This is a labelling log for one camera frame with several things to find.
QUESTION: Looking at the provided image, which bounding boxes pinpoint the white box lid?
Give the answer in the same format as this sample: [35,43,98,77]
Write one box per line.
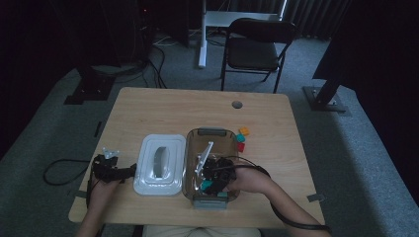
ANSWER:
[132,133,187,197]

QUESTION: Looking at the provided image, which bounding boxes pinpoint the clear grey storage box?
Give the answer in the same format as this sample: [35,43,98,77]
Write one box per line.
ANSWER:
[182,126,241,210]

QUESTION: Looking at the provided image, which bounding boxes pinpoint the white floor cable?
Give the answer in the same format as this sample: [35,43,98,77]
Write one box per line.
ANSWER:
[153,34,181,46]

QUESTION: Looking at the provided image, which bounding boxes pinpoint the person's right hand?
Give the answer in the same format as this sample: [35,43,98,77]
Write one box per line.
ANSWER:
[226,166,272,195]

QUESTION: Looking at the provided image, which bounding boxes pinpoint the black floor cable bundle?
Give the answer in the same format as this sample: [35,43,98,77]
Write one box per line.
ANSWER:
[93,43,167,90]

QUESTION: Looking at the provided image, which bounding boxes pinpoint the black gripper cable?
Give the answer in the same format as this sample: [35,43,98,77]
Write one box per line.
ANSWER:
[226,156,331,231]
[42,158,97,209]

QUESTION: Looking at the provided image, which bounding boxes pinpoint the person's left hand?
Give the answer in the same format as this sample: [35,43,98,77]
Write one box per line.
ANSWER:
[87,176,123,210]

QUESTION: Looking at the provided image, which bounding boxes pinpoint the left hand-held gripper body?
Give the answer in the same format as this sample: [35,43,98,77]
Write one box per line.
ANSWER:
[92,146,125,184]

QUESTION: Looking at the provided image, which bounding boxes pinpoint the dark curtain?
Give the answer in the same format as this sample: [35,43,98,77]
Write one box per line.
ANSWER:
[283,0,352,40]

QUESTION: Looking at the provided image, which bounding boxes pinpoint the person's beige trousers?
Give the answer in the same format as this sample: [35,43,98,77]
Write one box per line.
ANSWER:
[141,224,262,237]

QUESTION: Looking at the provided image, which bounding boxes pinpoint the black metal stand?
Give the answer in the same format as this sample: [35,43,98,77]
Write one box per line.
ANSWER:
[63,48,117,106]
[302,65,348,115]

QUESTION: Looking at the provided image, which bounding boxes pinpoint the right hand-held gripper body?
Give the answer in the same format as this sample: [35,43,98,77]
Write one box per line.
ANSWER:
[195,141,237,196]

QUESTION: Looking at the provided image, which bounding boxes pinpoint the black folding chair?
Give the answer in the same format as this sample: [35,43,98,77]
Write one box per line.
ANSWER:
[219,18,297,94]

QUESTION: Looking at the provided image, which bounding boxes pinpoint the black computer tower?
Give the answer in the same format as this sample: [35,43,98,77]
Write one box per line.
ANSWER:
[129,0,156,63]

